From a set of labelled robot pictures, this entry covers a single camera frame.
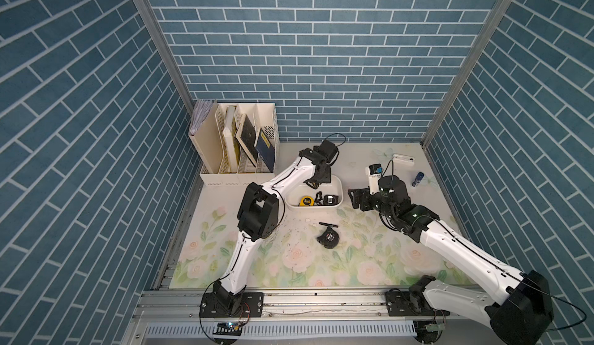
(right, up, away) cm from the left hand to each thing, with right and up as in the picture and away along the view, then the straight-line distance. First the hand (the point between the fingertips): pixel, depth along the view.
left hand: (325, 179), depth 96 cm
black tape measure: (+1, -21, -11) cm, 24 cm away
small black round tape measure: (+2, -9, 0) cm, 9 cm away
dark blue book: (-27, +13, +9) cm, 31 cm away
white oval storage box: (-13, -6, +2) cm, 15 cm away
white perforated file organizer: (-29, +29, +9) cm, 42 cm away
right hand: (+11, -2, -16) cm, 19 cm away
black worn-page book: (-34, +17, +3) cm, 39 cm away
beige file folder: (-47, +18, -9) cm, 51 cm away
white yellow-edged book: (-37, +19, -7) cm, 42 cm away
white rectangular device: (+39, +8, +16) cm, 43 cm away
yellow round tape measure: (-8, -9, 0) cm, 12 cm away
